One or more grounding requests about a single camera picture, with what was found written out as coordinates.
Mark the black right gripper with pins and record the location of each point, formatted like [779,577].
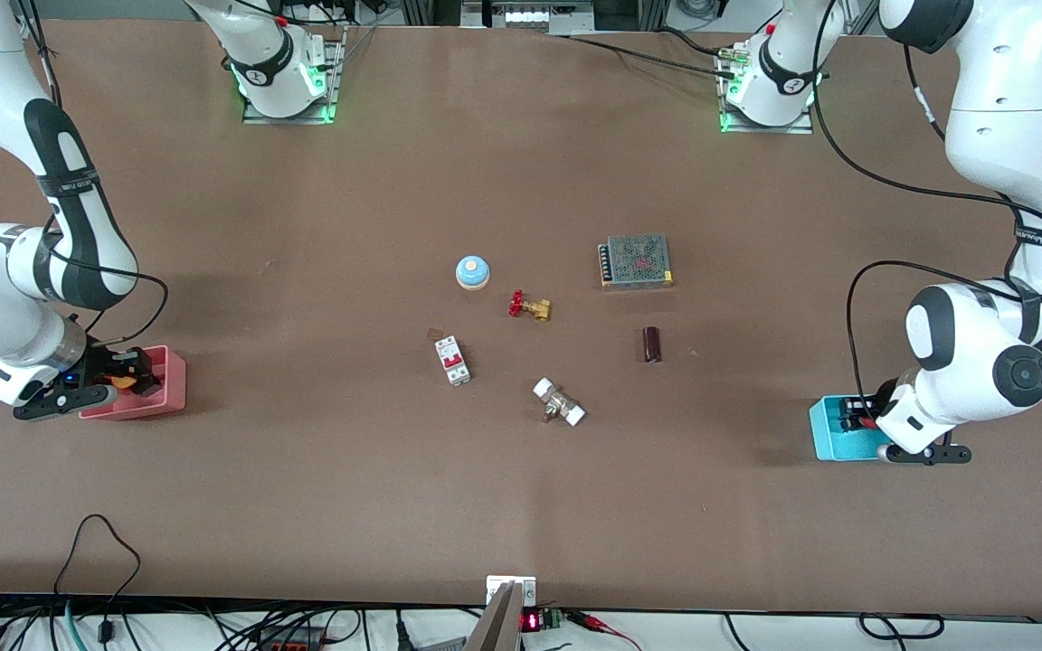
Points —
[106,363]

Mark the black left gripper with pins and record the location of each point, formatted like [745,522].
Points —
[883,395]

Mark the yellow push button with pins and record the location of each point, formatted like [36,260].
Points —
[125,382]

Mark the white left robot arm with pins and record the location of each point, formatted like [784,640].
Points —
[1009,108]

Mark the pink plastic bin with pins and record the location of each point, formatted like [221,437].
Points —
[168,389]

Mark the cyan plastic bin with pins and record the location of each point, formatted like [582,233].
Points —
[824,434]

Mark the dark maroon capacitor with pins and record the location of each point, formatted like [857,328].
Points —
[652,344]

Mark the metal mesh power supply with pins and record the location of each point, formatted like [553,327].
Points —
[637,260]

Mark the metal valve white ends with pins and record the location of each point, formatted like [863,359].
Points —
[559,402]

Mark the orange power strip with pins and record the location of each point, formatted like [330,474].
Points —
[295,644]

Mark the white circuit breaker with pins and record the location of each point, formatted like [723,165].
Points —
[452,359]

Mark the blue round dome button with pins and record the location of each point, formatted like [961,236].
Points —
[473,271]

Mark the red LED display module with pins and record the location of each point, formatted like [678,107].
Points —
[531,621]

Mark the grey box white sockets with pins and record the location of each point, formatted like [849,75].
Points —
[525,14]

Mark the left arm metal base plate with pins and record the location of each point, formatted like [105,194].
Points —
[729,117]

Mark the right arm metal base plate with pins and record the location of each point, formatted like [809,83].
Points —
[331,63]

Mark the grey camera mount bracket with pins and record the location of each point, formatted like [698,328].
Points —
[503,624]

